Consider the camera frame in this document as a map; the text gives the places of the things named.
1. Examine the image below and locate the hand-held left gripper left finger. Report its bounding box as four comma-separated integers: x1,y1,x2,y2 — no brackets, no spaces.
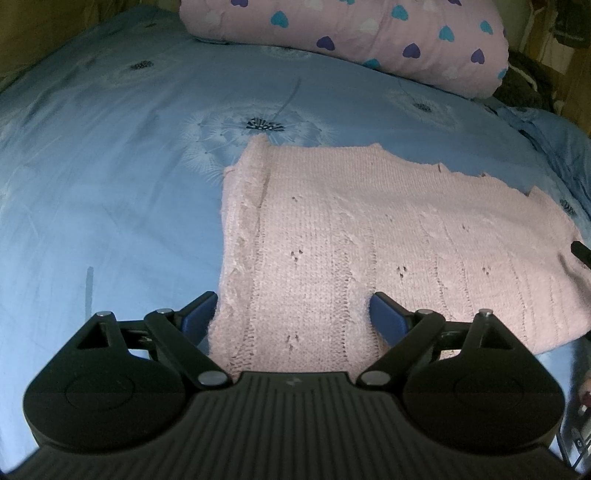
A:
76,291,233,389

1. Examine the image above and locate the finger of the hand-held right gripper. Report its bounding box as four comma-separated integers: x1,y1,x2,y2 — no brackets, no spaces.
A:
571,240,591,269

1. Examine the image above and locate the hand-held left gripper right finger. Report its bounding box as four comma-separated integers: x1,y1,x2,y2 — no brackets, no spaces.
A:
359,291,523,387

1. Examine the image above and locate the pink knit sweater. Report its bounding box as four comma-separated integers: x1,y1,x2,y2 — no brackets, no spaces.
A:
206,136,591,376

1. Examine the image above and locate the blue floral pillowcase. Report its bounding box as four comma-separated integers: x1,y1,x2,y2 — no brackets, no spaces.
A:
496,105,591,195

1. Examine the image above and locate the blue dandelion bed sheet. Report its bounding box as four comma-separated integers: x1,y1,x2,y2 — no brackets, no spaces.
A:
0,4,591,455

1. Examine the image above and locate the dark cloth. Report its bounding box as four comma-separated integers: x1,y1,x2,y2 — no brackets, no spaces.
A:
492,48,556,112

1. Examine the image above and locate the pink heart print pillow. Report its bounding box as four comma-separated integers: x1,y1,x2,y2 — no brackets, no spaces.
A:
179,0,510,99

